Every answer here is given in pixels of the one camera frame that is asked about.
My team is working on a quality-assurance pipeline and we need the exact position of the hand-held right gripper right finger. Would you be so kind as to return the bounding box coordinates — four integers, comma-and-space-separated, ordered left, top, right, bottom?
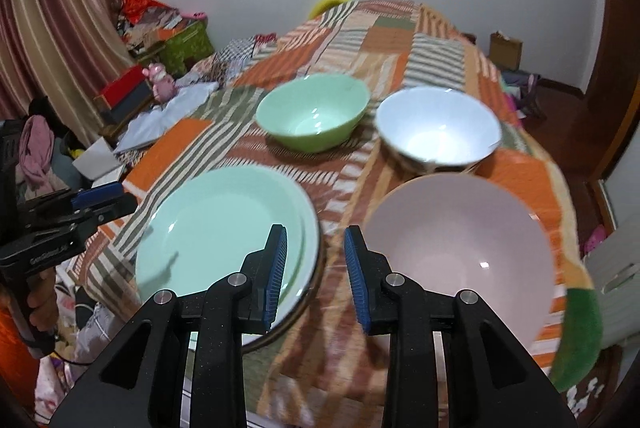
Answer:
344, 225, 576, 428

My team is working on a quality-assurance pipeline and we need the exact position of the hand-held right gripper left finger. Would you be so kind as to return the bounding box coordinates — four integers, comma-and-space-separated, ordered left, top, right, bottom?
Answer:
50, 223, 290, 428

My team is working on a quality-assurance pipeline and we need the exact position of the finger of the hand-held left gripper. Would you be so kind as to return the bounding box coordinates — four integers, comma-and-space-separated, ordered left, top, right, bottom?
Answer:
70, 181, 126, 211
81, 193, 138, 229

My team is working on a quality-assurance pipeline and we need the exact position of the purple plate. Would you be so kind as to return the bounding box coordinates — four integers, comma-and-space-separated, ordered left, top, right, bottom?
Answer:
240, 228, 327, 351

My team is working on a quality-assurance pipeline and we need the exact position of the green plate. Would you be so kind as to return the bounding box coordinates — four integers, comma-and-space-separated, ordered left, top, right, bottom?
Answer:
135, 167, 321, 314

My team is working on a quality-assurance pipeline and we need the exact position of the pink bowl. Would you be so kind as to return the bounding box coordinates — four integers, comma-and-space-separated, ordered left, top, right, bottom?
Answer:
362, 174, 557, 344

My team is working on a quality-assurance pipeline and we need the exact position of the green bowl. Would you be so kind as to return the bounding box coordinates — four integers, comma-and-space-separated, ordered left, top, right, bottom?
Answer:
255, 75, 372, 154

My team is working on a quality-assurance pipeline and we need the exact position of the white bowl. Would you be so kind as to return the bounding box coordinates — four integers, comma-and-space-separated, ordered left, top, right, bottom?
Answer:
375, 87, 502, 174

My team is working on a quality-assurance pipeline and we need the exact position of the person's left hand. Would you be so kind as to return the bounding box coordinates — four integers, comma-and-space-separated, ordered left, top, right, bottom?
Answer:
25, 265, 61, 335

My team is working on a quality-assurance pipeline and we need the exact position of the pink cloth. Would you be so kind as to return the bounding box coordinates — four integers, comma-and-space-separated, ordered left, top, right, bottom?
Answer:
19, 115, 57, 189

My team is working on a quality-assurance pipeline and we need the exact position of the grey box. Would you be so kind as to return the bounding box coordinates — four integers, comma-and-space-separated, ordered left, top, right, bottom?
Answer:
102, 83, 153, 125

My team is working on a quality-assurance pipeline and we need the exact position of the light blue cloth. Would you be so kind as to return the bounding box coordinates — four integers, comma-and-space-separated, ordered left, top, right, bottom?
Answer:
112, 81, 221, 154

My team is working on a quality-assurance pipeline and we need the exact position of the white printed bed sheet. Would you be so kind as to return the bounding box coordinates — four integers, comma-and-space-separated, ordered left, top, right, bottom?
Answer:
37, 278, 131, 428

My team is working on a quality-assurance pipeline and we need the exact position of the red box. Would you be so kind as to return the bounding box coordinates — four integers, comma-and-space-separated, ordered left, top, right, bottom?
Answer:
92, 65, 148, 109

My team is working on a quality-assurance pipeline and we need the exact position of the pink plush toy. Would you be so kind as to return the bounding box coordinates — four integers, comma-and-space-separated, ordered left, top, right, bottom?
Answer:
142, 62, 177, 102

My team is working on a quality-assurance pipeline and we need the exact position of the striped brown curtain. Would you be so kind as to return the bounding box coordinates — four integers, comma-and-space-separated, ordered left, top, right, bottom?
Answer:
0, 0, 133, 144

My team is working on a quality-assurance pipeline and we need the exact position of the green cardboard box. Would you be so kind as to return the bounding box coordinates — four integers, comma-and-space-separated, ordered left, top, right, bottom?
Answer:
160, 19, 216, 74

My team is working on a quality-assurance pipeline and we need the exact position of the pile of cardboard clutter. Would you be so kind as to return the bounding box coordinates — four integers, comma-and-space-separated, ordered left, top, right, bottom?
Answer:
117, 3, 208, 54

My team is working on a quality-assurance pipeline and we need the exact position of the red plastic bag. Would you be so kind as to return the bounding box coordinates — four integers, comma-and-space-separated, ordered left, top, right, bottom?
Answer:
121, 0, 166, 22

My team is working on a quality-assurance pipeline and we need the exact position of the checkered patterned quilt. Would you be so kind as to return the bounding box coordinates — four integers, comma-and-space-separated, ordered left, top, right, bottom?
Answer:
200, 31, 281, 84

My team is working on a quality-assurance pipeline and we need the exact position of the orange striped patchwork blanket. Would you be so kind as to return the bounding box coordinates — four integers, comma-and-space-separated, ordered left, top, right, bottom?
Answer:
65, 0, 606, 428

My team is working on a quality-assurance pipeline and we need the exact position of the pink slipper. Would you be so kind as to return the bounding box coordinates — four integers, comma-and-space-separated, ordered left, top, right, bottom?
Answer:
582, 228, 608, 254

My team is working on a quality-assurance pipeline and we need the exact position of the grey cloth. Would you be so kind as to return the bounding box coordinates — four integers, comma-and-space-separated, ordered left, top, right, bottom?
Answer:
500, 68, 543, 119

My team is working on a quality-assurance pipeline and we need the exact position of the white cabinet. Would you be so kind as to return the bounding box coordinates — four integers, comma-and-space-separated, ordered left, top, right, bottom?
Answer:
582, 218, 640, 351

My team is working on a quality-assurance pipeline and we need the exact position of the brown cardboard box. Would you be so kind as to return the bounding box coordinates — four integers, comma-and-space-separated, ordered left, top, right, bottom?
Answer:
489, 32, 523, 72

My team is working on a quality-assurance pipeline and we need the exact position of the yellow hoop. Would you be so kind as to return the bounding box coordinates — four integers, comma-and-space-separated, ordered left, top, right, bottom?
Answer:
307, 0, 351, 19

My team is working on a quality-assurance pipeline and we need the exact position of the wooden wardrobe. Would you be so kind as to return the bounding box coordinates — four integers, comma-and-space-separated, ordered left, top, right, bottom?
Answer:
580, 0, 640, 229

